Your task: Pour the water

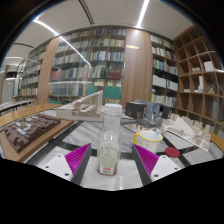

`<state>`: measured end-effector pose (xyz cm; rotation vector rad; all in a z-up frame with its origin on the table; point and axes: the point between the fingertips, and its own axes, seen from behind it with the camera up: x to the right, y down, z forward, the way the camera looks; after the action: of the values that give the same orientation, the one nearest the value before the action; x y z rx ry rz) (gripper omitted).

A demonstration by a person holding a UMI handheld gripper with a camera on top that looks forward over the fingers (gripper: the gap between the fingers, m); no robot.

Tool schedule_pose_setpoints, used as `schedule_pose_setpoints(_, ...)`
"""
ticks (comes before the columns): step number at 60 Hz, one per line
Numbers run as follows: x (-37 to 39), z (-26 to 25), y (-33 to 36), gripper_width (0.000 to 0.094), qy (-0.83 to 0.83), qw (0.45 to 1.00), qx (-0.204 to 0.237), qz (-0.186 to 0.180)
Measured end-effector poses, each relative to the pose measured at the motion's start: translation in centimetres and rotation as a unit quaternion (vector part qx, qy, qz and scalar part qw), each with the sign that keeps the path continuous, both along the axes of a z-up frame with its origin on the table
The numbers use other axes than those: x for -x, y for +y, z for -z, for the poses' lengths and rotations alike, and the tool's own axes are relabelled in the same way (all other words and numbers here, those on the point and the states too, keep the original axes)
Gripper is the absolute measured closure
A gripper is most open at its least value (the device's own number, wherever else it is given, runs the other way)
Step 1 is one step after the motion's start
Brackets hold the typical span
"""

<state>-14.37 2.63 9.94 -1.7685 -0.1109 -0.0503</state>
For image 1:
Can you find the dark grey box model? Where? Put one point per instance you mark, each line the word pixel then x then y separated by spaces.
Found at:
pixel 135 110
pixel 166 111

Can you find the flat white site plan model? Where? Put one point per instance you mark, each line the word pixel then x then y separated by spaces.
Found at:
pixel 130 127

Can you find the white stepped building model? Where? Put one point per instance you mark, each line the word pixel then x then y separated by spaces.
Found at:
pixel 83 107

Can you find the straight ceiling light strip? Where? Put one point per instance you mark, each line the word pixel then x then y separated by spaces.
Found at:
pixel 143 13

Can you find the grey-blue building model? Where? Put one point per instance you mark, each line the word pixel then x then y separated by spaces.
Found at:
pixel 151 111

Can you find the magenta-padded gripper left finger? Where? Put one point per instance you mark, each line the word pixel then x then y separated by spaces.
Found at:
pixel 78 160

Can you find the curved bookshelf with books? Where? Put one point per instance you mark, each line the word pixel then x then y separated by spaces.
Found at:
pixel 31 76

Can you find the white city block model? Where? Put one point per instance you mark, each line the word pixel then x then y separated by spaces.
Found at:
pixel 188 128

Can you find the light blue spoon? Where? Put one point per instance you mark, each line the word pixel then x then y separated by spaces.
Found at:
pixel 156 133

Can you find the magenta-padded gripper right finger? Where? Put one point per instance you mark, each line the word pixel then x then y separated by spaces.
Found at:
pixel 146 160

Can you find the flat round red coaster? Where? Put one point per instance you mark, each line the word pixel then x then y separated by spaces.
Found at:
pixel 172 152

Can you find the narrow bookshelf full of books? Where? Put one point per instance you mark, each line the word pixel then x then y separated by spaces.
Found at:
pixel 163 73

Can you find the clear plastic drink bottle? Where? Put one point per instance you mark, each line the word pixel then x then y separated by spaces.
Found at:
pixel 109 133

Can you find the wooden cubby shelf unit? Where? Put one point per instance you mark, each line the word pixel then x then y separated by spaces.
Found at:
pixel 200 80

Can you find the brown terrain model on board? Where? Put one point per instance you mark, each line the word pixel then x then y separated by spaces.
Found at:
pixel 30 130

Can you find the wide bookshelf full of books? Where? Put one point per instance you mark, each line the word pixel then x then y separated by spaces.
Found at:
pixel 90 66

